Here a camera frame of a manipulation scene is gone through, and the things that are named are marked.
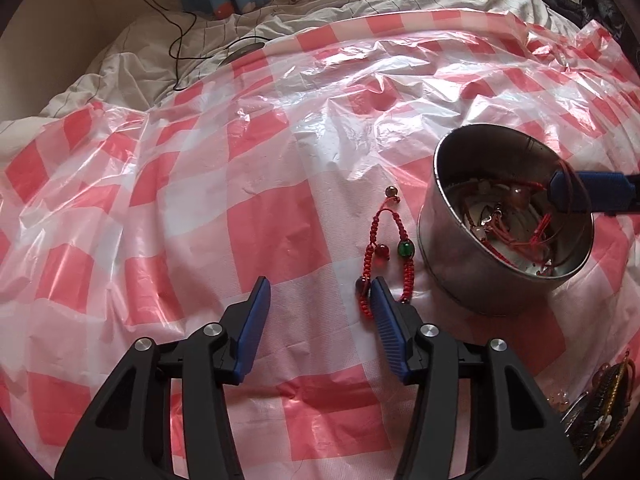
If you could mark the round metal tin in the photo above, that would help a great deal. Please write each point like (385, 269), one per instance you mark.
(459, 264)

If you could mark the white bed quilt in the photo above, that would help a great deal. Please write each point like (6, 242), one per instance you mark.
(59, 55)

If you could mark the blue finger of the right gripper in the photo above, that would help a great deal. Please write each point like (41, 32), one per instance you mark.
(595, 191)

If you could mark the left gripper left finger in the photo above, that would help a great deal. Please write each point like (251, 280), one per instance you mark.
(125, 431)

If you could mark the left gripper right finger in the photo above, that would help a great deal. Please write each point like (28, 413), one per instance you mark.
(514, 432)

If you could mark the red white checkered plastic sheet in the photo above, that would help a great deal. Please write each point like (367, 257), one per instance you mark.
(118, 224)

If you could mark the red cord jewelry in tin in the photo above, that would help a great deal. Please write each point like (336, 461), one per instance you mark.
(511, 217)

